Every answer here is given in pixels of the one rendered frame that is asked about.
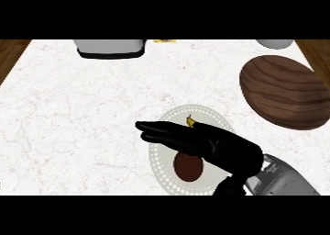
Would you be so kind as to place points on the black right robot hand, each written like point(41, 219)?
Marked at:
point(213, 143)

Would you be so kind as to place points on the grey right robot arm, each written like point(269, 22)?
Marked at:
point(280, 180)

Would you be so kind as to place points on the yellow pear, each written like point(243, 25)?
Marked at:
point(189, 122)

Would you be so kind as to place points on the white round placemat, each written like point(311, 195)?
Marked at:
point(173, 180)

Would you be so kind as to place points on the brown wooden bowl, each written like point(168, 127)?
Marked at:
point(285, 91)

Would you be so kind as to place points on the brown oval fruit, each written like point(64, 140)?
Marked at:
point(187, 169)

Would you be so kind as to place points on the small yellow object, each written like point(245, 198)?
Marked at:
point(164, 40)

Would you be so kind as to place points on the pale grey round object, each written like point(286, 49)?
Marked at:
point(274, 43)

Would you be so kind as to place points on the grey appliance with black base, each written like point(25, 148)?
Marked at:
point(111, 49)

